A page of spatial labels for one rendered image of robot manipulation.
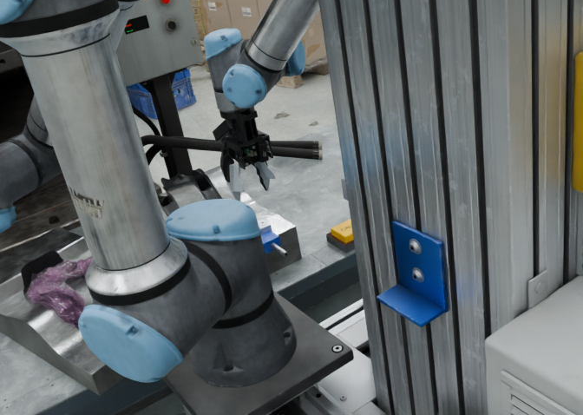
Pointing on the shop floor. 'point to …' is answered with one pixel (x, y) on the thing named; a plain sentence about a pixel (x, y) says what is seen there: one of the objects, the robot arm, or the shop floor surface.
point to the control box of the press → (161, 57)
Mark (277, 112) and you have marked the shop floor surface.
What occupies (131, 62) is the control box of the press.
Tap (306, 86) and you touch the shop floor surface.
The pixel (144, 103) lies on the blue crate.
